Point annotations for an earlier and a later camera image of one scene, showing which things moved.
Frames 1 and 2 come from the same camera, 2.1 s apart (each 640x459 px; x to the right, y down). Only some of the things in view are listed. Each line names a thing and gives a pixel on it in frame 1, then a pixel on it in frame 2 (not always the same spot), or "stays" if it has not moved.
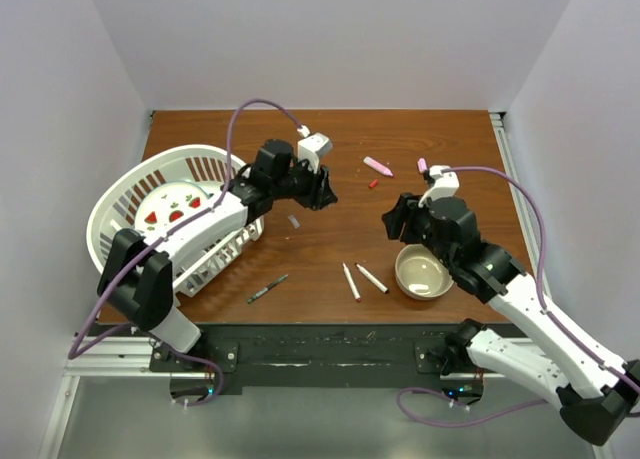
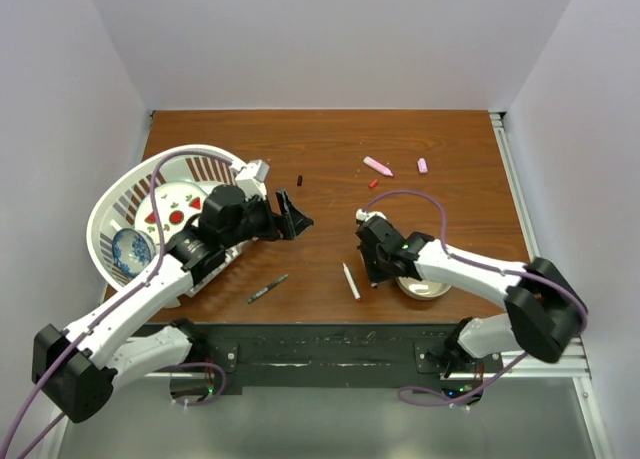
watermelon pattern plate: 168,204 stays
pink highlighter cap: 422,165 stays
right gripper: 406,210 -> 374,276
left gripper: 320,193 -> 285,227
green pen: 267,288 stays
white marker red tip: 351,282 stays
